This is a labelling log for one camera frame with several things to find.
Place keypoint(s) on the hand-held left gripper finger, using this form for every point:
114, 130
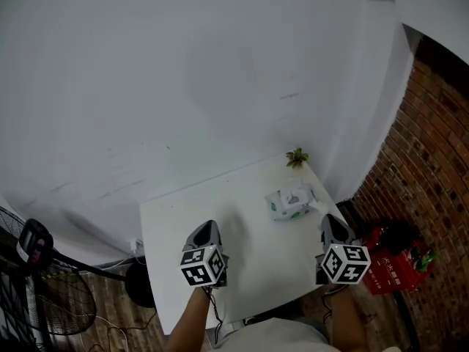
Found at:
217, 238
190, 243

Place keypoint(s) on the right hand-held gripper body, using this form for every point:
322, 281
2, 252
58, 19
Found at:
344, 266

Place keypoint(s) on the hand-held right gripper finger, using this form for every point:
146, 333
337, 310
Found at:
348, 237
325, 237

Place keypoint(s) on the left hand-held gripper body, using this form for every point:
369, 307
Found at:
199, 266

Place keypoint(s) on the tissue pack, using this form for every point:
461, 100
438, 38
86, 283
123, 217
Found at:
284, 213

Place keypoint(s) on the person's right forearm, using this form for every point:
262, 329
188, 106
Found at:
348, 317

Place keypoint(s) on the person's left forearm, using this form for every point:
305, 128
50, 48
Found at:
187, 321

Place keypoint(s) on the white table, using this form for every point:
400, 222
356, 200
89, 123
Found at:
256, 262

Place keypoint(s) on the red box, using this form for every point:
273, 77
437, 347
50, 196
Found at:
395, 273

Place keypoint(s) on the black bag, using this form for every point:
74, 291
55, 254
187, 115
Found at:
401, 238

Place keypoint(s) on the green plant with white pot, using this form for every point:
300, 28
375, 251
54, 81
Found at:
425, 260

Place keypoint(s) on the small green potted plant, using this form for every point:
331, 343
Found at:
297, 158

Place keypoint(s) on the person's light shirt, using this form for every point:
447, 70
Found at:
278, 337

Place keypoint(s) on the white wall socket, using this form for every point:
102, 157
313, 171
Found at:
135, 245

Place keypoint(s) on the black pedestal fan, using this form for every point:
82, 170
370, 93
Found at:
34, 240

